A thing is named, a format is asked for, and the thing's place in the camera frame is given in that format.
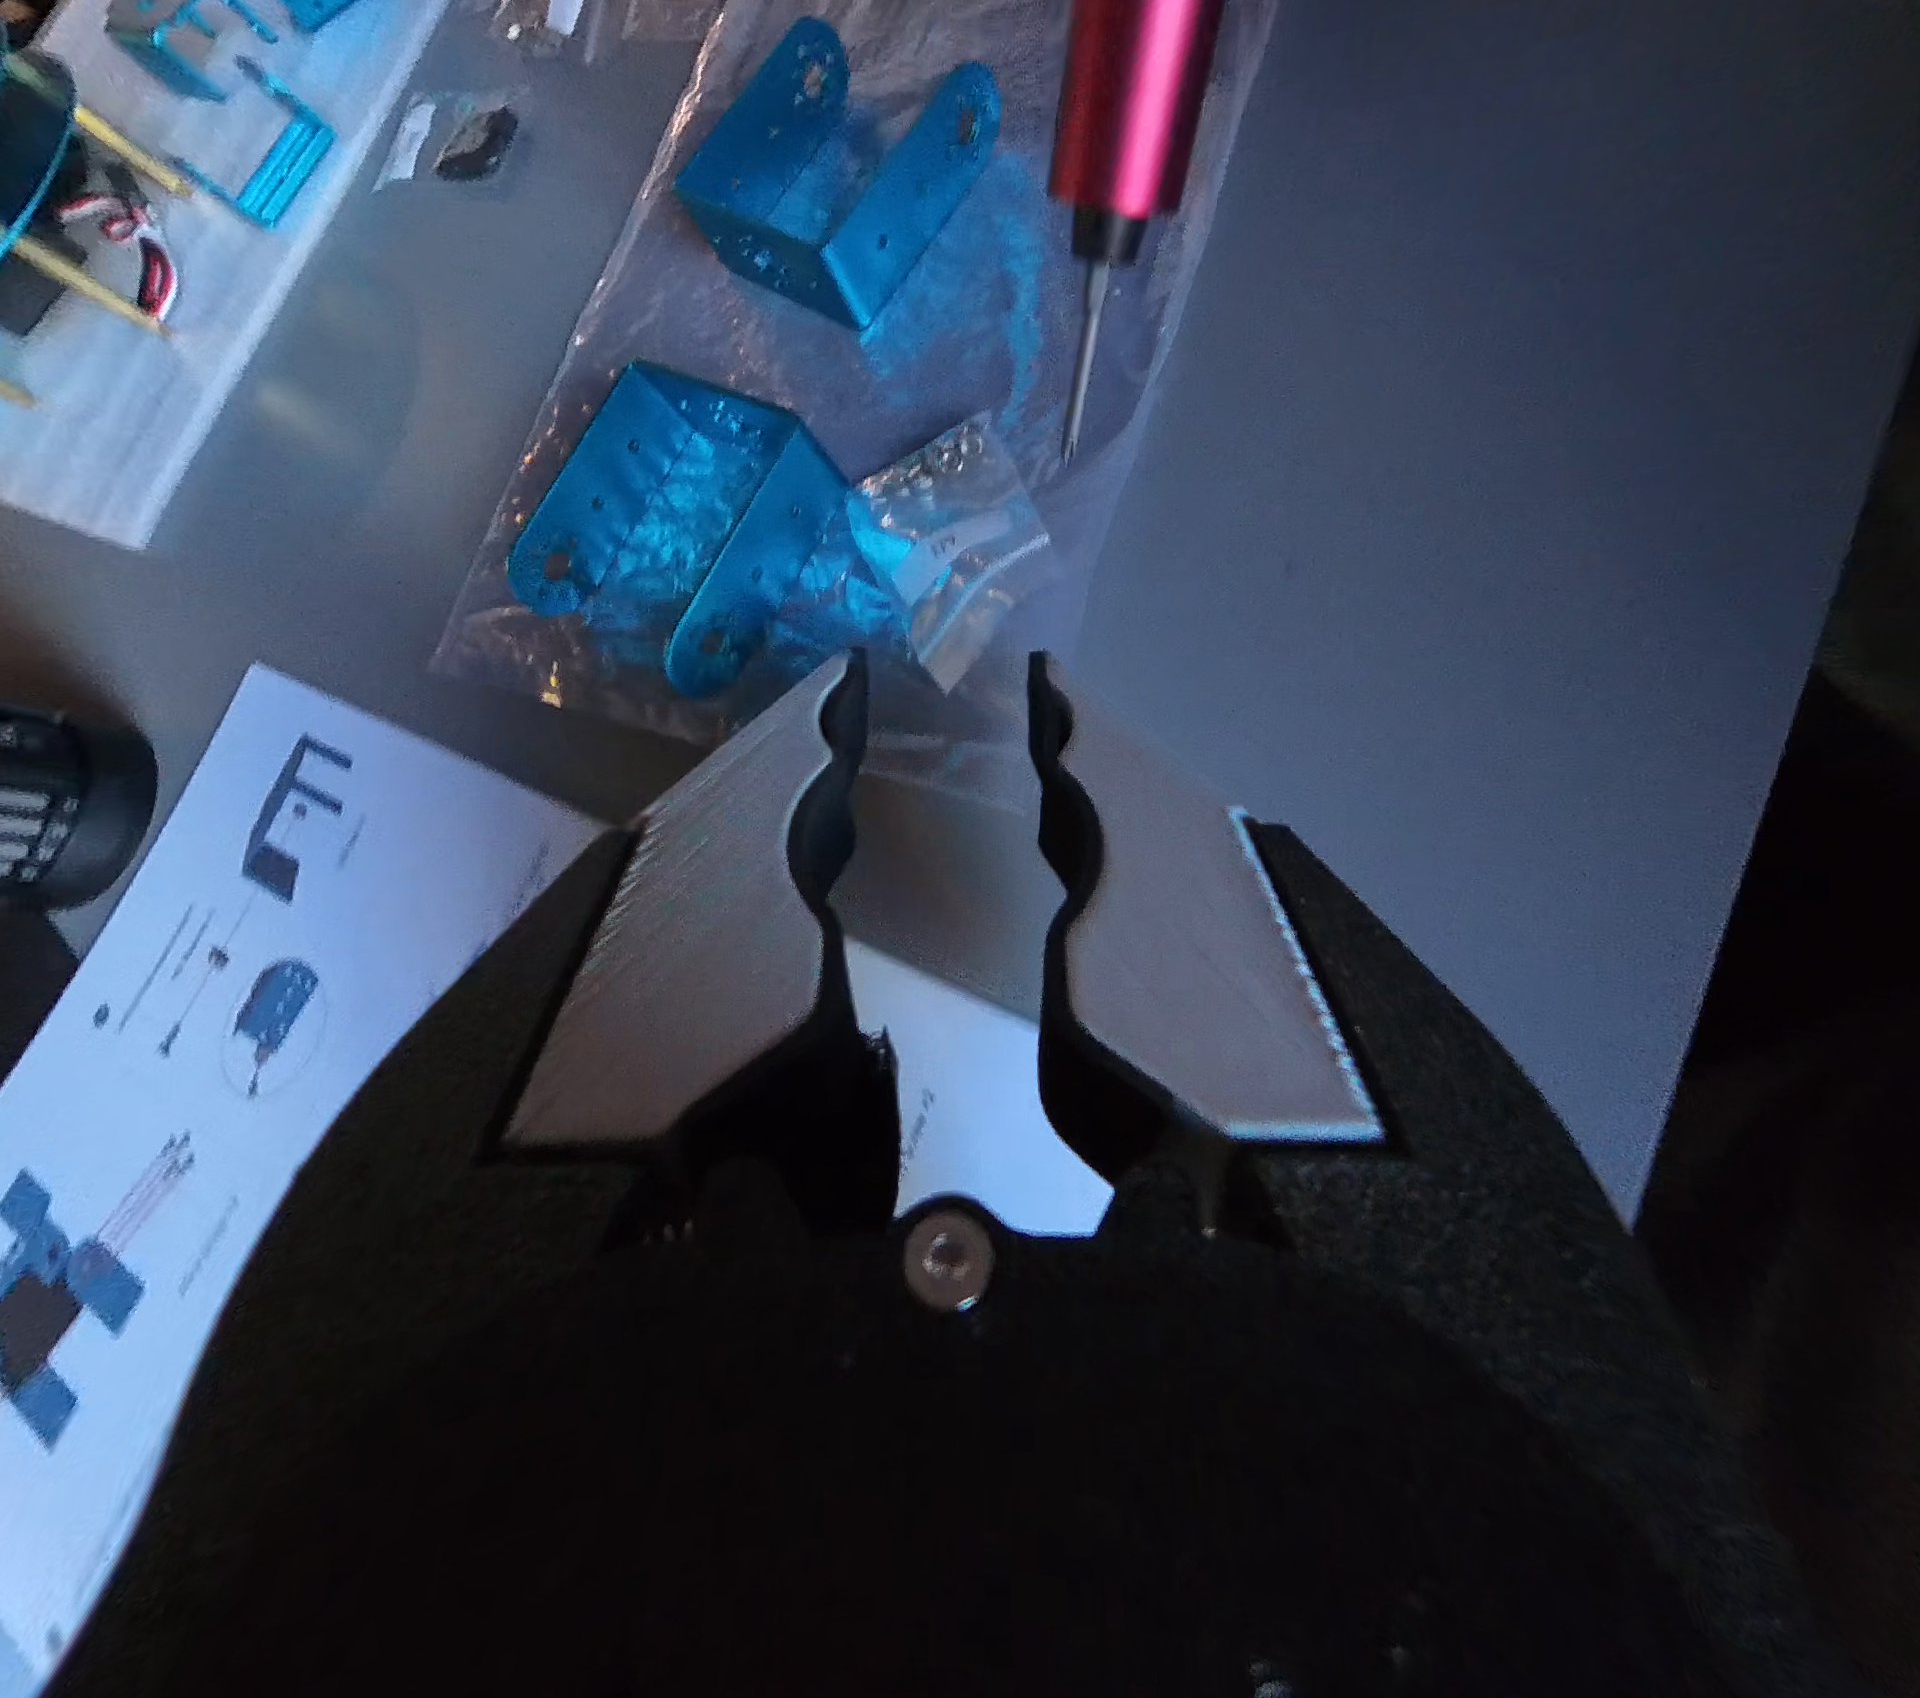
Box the blue metal bracket with ears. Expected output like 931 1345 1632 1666
672 15 1003 331

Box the white foam board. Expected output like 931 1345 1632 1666
0 0 538 555

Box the small bag with black part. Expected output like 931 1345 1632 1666
373 91 523 196

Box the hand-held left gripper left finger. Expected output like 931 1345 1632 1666
495 649 902 1161

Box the small clear screw bag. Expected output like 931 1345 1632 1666
844 421 1057 696

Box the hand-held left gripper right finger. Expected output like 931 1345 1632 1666
1025 650 1387 1191

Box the black cylindrical tool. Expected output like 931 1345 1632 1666
0 704 163 901

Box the toy robot arm base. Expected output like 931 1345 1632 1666
0 44 204 415

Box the large blue metal bracket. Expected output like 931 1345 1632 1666
506 360 907 727

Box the printed instruction sheet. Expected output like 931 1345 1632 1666
0 660 1122 1455

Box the red screwdriver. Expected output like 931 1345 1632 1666
1047 0 1281 470

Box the small blue u bracket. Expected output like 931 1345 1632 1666
103 0 282 106

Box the long blue ribbed bracket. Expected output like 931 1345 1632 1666
168 54 339 235

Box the large clear plastic bag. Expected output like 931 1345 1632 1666
433 0 1340 749

